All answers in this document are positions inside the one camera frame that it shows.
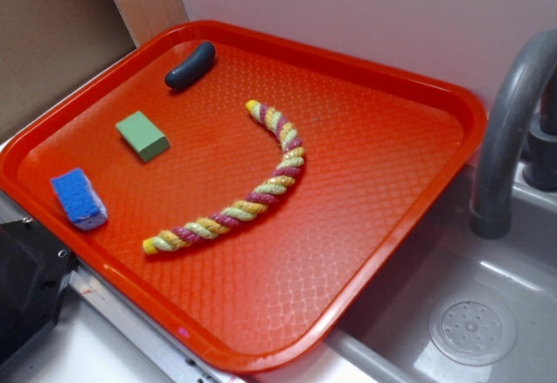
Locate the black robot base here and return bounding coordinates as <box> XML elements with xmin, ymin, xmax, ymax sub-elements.
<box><xmin>1</xmin><ymin>217</ymin><xmax>76</xmax><ymax>369</ymax></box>

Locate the dark green plastic pickle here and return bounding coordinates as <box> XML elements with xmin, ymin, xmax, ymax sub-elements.
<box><xmin>164</xmin><ymin>41</ymin><xmax>216</xmax><ymax>90</ymax></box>

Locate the orange plastic tray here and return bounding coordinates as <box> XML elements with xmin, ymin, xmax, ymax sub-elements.
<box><xmin>1</xmin><ymin>21</ymin><xmax>487</xmax><ymax>374</ymax></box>

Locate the green rectangular block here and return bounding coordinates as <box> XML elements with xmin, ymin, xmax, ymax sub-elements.
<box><xmin>116</xmin><ymin>111</ymin><xmax>171</xmax><ymax>163</ymax></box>

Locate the blue sponge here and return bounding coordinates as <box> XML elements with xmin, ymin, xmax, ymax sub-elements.
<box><xmin>50</xmin><ymin>168</ymin><xmax>108</xmax><ymax>231</ymax></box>

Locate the grey toy faucet spout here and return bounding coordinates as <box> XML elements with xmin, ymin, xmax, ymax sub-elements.
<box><xmin>470</xmin><ymin>29</ymin><xmax>556</xmax><ymax>239</ymax></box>

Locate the grey plastic toy sink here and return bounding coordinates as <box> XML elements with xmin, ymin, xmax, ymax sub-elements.
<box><xmin>328</xmin><ymin>169</ymin><xmax>556</xmax><ymax>382</ymax></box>

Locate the brown cardboard panel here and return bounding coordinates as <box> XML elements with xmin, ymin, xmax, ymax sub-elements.
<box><xmin>1</xmin><ymin>0</ymin><xmax>135</xmax><ymax>140</ymax></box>

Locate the multicoloured twisted rope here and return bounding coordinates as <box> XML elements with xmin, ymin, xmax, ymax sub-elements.
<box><xmin>142</xmin><ymin>99</ymin><xmax>307</xmax><ymax>257</ymax></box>

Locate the dark grey faucet handle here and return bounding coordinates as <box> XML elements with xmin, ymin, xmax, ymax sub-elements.
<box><xmin>523</xmin><ymin>73</ymin><xmax>556</xmax><ymax>192</ymax></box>

